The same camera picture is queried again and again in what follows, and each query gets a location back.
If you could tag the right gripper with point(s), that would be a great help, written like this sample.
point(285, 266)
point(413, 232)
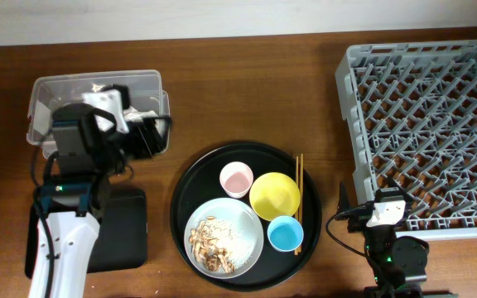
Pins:
point(358, 221)

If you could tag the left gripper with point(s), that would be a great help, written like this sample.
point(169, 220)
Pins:
point(148, 137)

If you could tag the white napkin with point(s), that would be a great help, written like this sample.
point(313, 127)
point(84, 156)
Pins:
point(132, 115)

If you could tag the blue cup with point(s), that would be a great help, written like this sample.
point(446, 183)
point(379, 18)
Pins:
point(285, 234)

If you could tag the yellow bowl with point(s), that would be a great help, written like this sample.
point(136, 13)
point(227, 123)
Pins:
point(274, 194)

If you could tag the pink cup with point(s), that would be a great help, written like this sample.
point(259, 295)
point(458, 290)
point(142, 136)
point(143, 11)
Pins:
point(236, 178)

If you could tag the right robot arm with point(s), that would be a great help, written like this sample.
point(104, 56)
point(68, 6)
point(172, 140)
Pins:
point(398, 263)

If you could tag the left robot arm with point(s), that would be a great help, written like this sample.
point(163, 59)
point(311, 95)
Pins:
point(84, 223)

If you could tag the clear plastic waste bin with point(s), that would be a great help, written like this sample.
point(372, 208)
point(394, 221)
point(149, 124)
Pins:
point(53, 92)

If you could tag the grey dishwasher rack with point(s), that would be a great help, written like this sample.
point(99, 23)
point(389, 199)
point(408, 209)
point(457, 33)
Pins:
point(411, 109)

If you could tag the right wooden chopstick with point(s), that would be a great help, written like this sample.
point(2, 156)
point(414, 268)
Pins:
point(302, 184)

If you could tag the wooden chopstick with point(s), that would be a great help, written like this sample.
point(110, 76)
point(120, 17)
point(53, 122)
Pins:
point(302, 184)
point(298, 183)

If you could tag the left wooden chopstick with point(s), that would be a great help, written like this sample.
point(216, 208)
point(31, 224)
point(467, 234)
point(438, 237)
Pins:
point(298, 183)

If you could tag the black rectangular tray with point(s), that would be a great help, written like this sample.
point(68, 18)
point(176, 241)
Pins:
point(122, 236)

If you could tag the grey plate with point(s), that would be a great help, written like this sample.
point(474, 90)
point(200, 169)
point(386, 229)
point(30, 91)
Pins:
point(239, 214)

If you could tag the food leftovers on plate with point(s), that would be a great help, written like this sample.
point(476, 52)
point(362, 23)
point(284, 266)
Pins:
point(218, 245)

